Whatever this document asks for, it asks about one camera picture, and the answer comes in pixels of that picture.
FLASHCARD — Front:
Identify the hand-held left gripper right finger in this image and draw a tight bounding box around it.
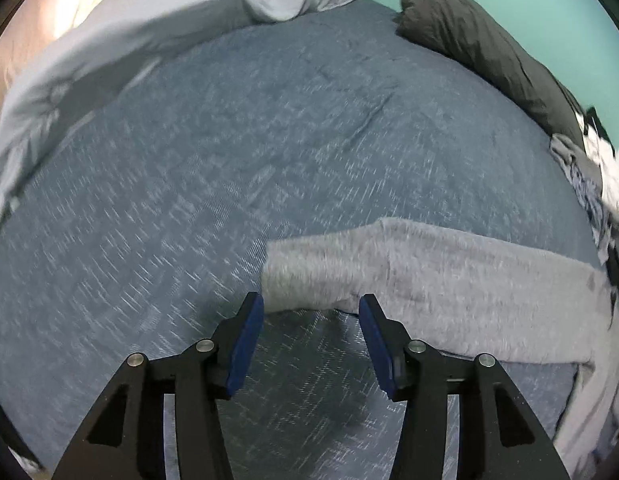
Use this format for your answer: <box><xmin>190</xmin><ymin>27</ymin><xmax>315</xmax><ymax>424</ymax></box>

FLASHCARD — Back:
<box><xmin>358</xmin><ymin>293</ymin><xmax>570</xmax><ymax>480</ymax></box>

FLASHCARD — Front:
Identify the pink curtain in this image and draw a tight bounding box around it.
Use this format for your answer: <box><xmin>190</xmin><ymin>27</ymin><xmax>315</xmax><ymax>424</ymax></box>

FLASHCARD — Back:
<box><xmin>0</xmin><ymin>0</ymin><xmax>210</xmax><ymax>141</ymax></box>

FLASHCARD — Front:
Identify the grey knit sweater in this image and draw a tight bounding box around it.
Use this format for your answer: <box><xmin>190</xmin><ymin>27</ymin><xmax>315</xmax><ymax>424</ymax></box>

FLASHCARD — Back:
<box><xmin>260</xmin><ymin>217</ymin><xmax>619</xmax><ymax>471</ymax></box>

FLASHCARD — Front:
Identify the blue checked cloth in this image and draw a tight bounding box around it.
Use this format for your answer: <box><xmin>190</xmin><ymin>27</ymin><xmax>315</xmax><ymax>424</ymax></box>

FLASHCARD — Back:
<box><xmin>567</xmin><ymin>165</ymin><xmax>615</xmax><ymax>241</ymax></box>

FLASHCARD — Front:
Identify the light grey blanket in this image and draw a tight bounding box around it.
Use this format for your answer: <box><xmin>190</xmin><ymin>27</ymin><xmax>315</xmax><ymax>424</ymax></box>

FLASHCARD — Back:
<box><xmin>0</xmin><ymin>0</ymin><xmax>363</xmax><ymax>241</ymax></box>

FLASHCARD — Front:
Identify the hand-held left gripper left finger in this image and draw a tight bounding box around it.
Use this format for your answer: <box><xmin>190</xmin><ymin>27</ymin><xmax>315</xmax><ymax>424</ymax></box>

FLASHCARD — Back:
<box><xmin>52</xmin><ymin>291</ymin><xmax>265</xmax><ymax>480</ymax></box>

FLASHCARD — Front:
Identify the dark grey rolled duvet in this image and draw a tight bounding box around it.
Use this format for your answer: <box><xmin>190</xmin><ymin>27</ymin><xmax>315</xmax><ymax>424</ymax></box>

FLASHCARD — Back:
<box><xmin>395</xmin><ymin>0</ymin><xmax>613</xmax><ymax>161</ymax></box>

